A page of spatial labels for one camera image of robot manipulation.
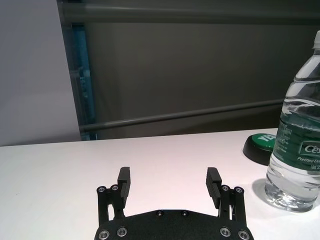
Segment thin grey horizontal rail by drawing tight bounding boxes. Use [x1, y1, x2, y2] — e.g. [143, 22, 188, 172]
[79, 98, 286, 133]

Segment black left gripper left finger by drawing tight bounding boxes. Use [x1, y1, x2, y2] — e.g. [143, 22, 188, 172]
[96, 166, 132, 225]

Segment blue vertical post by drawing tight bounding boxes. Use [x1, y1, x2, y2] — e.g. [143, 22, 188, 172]
[71, 23, 99, 141]

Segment clear water bottle green label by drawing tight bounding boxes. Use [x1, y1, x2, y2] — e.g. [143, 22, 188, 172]
[264, 30, 320, 213]

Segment green YES button black base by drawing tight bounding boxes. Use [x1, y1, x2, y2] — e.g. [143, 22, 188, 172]
[241, 133, 278, 166]

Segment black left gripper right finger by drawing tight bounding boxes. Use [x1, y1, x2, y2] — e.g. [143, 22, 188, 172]
[204, 166, 247, 223]

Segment thick grey horizontal beam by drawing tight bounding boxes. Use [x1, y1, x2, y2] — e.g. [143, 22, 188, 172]
[57, 0, 320, 25]

